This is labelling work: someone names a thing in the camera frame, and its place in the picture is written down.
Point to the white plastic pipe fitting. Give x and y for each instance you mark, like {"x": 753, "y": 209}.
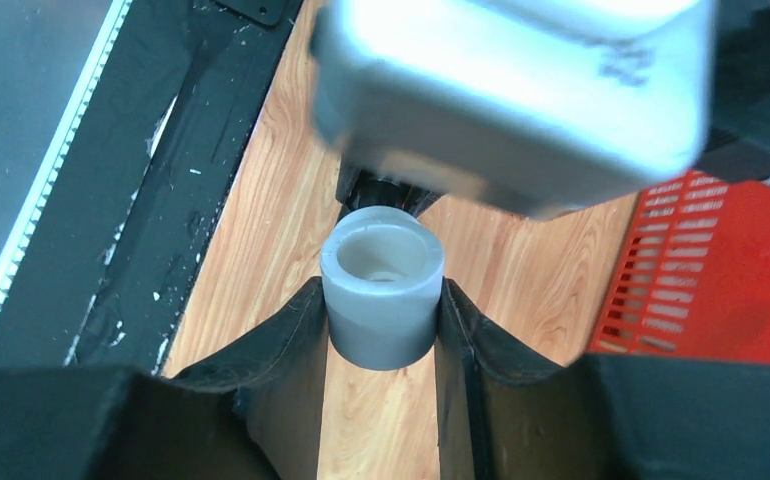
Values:
{"x": 382, "y": 274}

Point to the white slotted cable duct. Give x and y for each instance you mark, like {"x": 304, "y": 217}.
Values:
{"x": 52, "y": 54}

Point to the red plastic shopping basket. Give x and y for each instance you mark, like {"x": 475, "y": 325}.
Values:
{"x": 693, "y": 275}

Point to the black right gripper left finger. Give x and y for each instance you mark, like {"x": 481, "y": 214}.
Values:
{"x": 252, "y": 410}

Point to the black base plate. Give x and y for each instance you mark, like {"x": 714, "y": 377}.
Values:
{"x": 108, "y": 271}

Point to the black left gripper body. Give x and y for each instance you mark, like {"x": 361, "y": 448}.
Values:
{"x": 738, "y": 144}

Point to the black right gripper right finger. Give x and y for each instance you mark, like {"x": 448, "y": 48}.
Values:
{"x": 504, "y": 411}

